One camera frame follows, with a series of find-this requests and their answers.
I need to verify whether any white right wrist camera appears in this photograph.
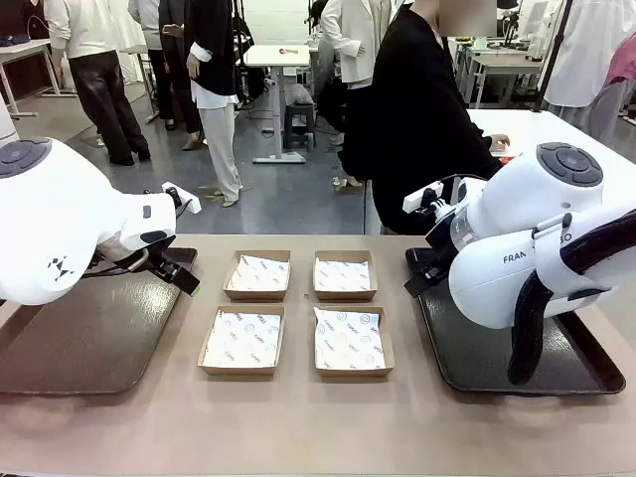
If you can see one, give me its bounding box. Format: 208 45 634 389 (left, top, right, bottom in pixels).
402 182 444 215

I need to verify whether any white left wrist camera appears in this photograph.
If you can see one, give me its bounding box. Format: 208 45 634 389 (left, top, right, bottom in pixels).
161 181 203 216

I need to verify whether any grey desk with equipment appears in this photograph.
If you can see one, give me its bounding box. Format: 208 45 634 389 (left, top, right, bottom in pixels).
456 47 548 109

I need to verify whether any wood top desk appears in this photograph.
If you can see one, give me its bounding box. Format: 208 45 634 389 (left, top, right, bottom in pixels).
118 44 165 125

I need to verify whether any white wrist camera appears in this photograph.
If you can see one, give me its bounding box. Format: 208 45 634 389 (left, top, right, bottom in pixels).
402 182 444 215
161 181 203 216

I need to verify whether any dark grey plastic stool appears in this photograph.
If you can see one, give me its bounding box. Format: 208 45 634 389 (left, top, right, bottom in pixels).
283 101 317 150

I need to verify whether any brown serving tray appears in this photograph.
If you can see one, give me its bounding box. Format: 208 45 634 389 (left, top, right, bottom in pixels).
0 246 199 397

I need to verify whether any person in black cardigan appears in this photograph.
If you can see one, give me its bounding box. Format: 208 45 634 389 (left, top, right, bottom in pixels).
333 3 503 236

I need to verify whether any kraft paper box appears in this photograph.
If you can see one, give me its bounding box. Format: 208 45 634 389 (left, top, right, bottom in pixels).
312 249 378 302
223 249 292 302
197 304 286 376
312 304 397 379

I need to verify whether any black textured serving tray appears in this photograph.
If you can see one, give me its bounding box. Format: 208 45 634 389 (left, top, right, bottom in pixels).
404 246 626 398

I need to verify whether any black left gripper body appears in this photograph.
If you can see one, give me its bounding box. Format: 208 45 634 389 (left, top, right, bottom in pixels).
146 237 188 283

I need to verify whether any person in white jacket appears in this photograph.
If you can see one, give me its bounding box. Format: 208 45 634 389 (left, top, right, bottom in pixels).
317 0 382 90

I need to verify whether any white cylindrical floor unit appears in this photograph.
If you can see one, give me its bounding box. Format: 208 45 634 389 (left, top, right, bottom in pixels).
0 91 20 143

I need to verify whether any white table with metal legs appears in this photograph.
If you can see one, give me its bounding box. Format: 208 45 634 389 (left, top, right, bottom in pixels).
0 38 66 119

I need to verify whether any person in white sweater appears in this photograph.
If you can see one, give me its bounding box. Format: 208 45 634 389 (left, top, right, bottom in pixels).
43 0 152 167

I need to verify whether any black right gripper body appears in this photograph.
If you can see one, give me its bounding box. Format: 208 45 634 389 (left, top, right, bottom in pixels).
420 226 461 279

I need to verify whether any large white table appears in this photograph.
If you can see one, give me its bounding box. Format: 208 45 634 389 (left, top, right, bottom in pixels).
466 108 636 239

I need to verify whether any white standing desk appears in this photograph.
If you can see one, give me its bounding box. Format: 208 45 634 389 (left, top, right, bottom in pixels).
245 44 319 165

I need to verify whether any person's right forearm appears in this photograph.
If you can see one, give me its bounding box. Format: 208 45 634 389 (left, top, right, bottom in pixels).
459 96 502 161

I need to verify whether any pink garment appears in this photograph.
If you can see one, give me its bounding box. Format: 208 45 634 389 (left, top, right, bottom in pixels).
606 42 636 85

